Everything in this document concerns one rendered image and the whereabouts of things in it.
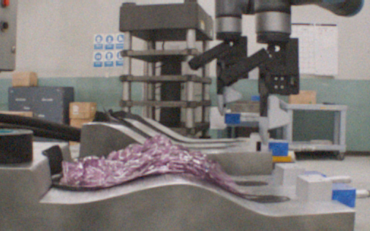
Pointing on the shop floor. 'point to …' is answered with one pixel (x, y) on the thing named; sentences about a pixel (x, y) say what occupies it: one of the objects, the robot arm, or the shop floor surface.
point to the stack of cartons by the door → (81, 115)
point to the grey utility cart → (333, 127)
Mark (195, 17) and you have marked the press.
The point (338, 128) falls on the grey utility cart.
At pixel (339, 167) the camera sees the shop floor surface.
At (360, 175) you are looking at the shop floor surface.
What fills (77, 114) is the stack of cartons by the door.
